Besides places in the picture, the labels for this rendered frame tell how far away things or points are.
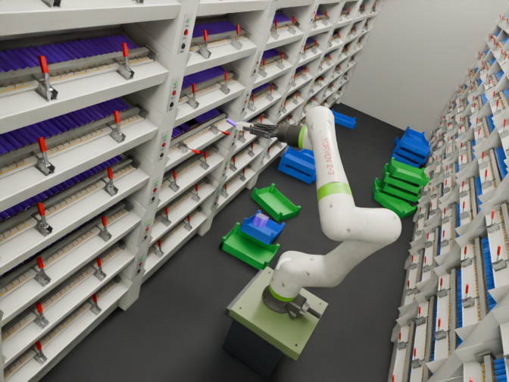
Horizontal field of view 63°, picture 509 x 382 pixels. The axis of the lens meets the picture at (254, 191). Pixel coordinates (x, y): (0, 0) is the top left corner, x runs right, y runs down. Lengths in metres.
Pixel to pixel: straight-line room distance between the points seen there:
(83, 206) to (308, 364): 1.29
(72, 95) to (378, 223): 0.96
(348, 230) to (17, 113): 0.95
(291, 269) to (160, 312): 0.73
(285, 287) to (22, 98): 1.14
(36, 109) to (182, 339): 1.30
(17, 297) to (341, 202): 1.00
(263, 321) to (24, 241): 0.95
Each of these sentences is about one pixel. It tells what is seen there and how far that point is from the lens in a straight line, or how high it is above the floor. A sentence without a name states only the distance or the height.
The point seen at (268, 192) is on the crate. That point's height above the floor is 0.00.
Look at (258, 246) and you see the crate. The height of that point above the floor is 0.00.
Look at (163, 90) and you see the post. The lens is 1.40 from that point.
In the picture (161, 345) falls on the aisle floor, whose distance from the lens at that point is 1.97.
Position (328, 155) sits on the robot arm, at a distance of 1.46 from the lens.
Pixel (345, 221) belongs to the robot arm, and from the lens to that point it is 1.33.
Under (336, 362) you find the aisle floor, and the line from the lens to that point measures 2.21.
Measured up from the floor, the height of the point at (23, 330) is 0.36.
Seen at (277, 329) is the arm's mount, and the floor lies 0.32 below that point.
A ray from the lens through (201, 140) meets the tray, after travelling 1.86.
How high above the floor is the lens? 1.61
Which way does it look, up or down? 32 degrees down
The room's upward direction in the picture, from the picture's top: 20 degrees clockwise
